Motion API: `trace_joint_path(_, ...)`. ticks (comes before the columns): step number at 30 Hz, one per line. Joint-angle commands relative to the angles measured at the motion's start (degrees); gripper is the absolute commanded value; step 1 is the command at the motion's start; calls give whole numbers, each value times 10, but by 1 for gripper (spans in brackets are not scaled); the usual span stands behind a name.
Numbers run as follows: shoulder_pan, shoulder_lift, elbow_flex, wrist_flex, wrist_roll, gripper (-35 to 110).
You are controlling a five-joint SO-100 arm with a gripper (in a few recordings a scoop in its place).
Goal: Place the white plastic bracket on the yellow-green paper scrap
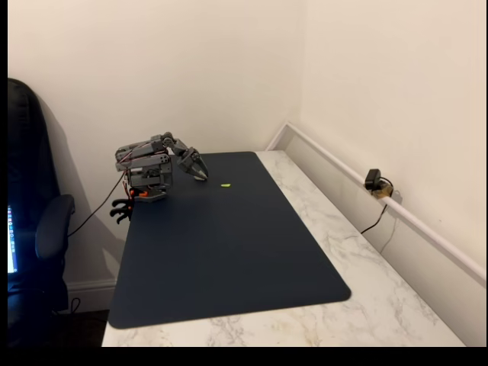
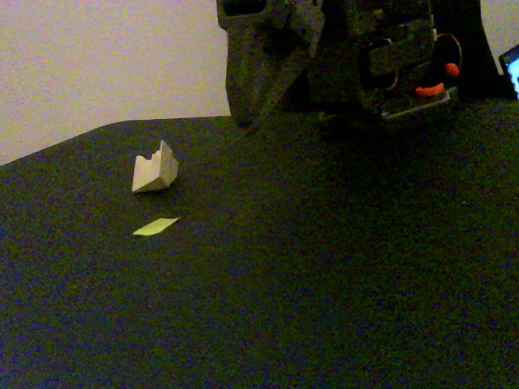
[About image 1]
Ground white wall rail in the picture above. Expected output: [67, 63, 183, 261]
[265, 121, 487, 284]

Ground black webcam cable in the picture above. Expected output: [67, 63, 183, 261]
[360, 175, 394, 235]

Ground black webcam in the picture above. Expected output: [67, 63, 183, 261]
[364, 169, 382, 191]

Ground laptop screen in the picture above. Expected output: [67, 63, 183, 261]
[7, 205, 19, 275]

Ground black office chair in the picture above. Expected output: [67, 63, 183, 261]
[7, 78, 77, 346]

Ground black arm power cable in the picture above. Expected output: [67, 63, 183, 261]
[66, 173, 127, 238]

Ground dark blue desk mat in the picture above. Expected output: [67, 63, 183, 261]
[108, 151, 352, 330]

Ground black floor cable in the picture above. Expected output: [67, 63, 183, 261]
[51, 297, 82, 316]

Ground white baseboard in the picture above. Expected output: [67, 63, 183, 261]
[66, 279, 117, 314]

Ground black table clamp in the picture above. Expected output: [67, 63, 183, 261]
[111, 188, 136, 211]
[110, 207, 133, 226]

